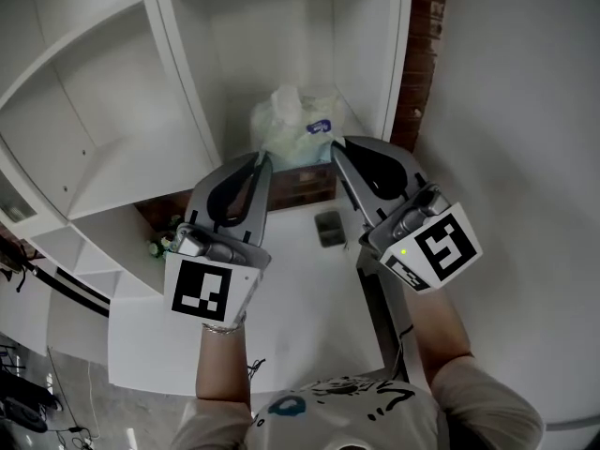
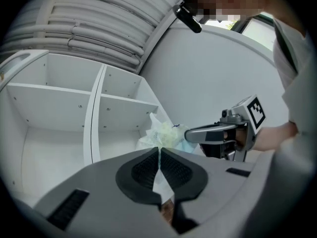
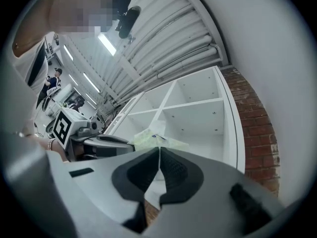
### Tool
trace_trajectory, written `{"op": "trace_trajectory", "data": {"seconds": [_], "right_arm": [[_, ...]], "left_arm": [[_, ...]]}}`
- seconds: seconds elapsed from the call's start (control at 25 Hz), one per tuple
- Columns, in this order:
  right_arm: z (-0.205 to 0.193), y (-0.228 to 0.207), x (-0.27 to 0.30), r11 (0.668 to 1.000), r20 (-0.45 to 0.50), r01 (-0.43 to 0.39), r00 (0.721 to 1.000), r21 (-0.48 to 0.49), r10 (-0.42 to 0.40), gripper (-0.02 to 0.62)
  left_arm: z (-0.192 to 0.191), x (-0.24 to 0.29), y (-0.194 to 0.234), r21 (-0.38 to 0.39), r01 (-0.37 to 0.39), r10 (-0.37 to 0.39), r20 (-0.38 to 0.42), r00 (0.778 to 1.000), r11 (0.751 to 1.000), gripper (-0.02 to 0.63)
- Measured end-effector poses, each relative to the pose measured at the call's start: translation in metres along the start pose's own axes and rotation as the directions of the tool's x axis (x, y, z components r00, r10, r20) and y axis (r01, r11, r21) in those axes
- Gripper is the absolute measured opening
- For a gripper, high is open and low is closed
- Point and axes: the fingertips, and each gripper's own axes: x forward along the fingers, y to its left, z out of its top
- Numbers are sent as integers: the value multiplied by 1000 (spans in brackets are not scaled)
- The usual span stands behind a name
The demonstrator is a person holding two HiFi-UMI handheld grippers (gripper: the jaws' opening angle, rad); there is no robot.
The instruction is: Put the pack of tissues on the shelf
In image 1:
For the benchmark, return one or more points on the black coat rack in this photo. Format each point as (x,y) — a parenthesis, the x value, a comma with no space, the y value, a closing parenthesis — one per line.
(75,286)

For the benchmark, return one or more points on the person's white printed t-shirt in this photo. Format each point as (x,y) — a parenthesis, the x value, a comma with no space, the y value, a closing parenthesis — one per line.
(347,420)

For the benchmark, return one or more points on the white glass cabinet door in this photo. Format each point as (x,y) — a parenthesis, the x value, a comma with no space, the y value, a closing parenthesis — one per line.
(16,204)

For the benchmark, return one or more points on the white potted flowers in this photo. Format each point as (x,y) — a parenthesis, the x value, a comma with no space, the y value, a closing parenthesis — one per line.
(164,244)

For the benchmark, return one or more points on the black office chair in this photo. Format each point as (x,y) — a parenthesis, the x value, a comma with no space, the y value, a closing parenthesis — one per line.
(23,406)

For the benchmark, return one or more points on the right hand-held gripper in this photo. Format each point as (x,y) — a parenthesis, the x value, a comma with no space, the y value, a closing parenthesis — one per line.
(440,251)

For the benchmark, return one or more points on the person's left forearm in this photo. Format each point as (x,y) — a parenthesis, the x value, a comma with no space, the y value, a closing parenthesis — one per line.
(222,368)

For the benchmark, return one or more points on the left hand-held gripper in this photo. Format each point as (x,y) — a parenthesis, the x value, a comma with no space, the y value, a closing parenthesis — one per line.
(201,289)

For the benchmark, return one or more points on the pale green plastic bag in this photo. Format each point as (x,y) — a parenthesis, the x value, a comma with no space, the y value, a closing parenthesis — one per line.
(295,124)

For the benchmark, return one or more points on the grey pen holder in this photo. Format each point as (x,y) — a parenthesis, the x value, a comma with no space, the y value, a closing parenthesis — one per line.
(330,228)

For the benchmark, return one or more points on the person's right forearm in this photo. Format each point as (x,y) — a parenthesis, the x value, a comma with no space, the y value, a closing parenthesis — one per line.
(436,331)

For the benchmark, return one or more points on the white desk with hutch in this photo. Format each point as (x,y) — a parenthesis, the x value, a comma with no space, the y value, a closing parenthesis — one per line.
(300,307)

